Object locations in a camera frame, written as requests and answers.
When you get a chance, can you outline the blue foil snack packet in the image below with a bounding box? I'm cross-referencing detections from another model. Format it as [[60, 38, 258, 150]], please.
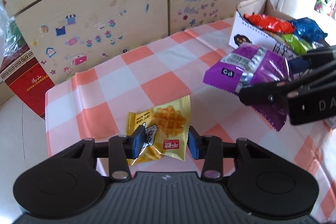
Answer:
[[290, 17, 328, 43]]

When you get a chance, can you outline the purple snack bag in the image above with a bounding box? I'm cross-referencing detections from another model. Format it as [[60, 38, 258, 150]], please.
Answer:
[[202, 43, 300, 132]]

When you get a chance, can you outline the yellow waffle snack packet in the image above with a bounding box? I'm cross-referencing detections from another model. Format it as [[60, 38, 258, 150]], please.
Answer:
[[126, 95, 191, 165]]

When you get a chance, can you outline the red cartoon snack packet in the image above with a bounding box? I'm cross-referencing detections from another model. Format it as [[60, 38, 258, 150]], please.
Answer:
[[244, 14, 295, 34]]

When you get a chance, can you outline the green cracker snack packet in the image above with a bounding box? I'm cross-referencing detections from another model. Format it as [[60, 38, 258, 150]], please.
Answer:
[[281, 34, 313, 56]]

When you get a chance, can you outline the pink checkered tablecloth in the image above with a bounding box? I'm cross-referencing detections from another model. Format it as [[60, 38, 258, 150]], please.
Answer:
[[46, 19, 335, 222]]

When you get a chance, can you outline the white cardboard snack box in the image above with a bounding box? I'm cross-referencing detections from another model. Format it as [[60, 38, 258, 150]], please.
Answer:
[[230, 0, 335, 128]]

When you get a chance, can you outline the red gift box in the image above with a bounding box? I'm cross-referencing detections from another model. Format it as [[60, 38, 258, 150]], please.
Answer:
[[1, 45, 54, 118]]

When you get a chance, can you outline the clear plastic bag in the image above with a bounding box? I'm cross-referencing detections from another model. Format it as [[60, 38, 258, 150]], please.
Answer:
[[1, 3, 26, 57]]

